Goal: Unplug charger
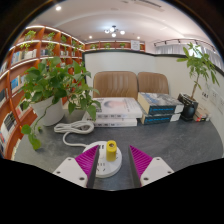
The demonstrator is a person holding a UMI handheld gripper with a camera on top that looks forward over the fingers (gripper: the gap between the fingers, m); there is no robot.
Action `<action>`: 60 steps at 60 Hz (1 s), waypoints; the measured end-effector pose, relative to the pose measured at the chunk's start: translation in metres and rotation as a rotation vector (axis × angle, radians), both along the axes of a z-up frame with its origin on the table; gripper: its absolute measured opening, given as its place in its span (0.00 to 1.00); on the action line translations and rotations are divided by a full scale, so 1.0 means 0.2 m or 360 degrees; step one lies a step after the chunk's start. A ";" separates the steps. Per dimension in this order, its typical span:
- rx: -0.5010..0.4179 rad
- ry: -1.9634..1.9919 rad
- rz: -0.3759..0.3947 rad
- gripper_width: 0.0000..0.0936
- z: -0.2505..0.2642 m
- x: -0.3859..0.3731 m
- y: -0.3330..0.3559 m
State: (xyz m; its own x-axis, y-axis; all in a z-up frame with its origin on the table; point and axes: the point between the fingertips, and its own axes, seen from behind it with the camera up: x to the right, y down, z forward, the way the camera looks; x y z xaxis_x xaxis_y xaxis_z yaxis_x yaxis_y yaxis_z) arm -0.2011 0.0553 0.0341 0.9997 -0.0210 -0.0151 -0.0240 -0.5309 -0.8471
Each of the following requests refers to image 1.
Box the tall plant in black pot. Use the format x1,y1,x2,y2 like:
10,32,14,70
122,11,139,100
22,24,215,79
176,42,221,122

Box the round white power strip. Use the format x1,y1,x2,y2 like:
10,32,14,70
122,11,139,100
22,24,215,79
81,140,123,179

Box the white power strip cable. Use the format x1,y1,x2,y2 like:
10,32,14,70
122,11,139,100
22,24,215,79
53,119,96,149

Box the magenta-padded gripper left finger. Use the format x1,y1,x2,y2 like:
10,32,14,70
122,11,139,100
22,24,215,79
52,144,101,189

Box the globe ceiling chandelier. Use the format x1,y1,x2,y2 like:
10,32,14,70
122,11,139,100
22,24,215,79
103,24,126,38

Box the white wall socket panel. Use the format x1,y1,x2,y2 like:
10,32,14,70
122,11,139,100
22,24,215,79
218,95,224,114
209,88,220,106

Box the long orange bookshelf unit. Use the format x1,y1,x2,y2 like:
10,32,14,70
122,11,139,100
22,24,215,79
0,24,86,159

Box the ceiling air conditioner vent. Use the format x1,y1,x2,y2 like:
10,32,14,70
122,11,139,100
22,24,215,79
121,0,164,11

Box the large white book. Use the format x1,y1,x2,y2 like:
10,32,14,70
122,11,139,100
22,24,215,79
82,96,144,120

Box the recessed ceiling spotlights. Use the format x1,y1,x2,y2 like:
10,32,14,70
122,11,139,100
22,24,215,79
55,4,94,40

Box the white sheer curtain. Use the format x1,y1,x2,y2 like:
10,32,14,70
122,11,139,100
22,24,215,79
154,43,224,71

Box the small stack of books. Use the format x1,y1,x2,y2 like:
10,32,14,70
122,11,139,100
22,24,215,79
193,104,212,123

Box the thin white book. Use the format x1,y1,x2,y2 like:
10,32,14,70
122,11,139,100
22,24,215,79
83,117,138,128

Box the black track light rail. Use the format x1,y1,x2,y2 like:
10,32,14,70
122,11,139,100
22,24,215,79
153,37,218,48

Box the pothos plant in white pot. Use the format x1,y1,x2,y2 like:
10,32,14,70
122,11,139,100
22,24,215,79
18,55,102,151

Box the brown padded chair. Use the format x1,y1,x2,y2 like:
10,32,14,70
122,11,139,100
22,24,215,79
137,71,170,95
92,70,139,99

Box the thick dark blue book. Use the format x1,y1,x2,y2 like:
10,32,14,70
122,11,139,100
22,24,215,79
137,91,185,116

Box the yellow charger block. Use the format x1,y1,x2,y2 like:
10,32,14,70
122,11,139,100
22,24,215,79
105,139,118,163

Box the orange wall shelf with plants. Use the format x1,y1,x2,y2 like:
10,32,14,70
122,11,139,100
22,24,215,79
84,39,147,52

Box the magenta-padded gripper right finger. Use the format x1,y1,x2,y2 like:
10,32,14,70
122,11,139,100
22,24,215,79
128,144,175,188

